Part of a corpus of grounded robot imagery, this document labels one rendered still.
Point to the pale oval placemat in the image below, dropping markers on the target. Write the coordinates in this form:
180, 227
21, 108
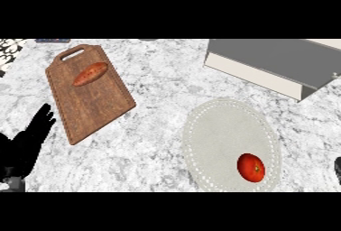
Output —
230, 145

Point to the orange sweet potato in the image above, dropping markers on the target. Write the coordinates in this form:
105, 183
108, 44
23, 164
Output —
90, 74

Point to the red tomato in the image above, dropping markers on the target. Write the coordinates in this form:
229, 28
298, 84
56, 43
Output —
251, 167

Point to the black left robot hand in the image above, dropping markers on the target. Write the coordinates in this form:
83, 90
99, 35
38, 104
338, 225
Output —
26, 141

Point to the brown wooden cutting board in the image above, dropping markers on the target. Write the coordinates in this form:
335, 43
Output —
88, 93

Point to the grey and cream open drawer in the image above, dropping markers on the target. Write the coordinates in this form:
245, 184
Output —
274, 64

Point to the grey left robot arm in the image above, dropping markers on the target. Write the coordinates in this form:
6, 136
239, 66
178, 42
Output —
12, 184

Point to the dark grey round object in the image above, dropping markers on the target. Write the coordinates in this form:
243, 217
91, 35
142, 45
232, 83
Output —
147, 39

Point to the black and white patterned object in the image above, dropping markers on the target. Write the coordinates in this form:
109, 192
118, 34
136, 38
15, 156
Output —
10, 52

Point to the dark blue flat object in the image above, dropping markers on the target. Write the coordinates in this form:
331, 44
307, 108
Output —
52, 40

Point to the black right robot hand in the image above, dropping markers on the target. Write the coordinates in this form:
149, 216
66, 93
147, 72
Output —
338, 170

